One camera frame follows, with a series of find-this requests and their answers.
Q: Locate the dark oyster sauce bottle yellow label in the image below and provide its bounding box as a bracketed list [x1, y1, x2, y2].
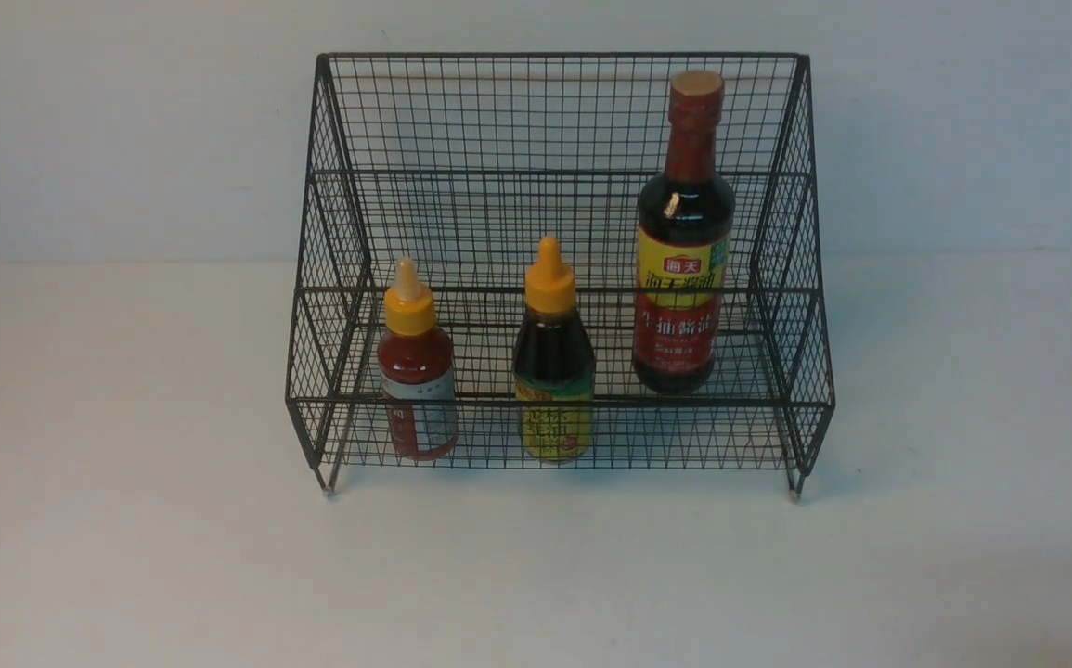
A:
[511, 236, 596, 465]

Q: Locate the red ketchup bottle yellow cap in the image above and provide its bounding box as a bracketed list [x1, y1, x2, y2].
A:
[376, 255, 458, 462]

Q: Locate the tall soy sauce bottle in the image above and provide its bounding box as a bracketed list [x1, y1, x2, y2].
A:
[632, 71, 735, 396]

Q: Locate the black wire mesh rack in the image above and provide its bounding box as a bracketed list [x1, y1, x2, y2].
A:
[285, 51, 836, 502]

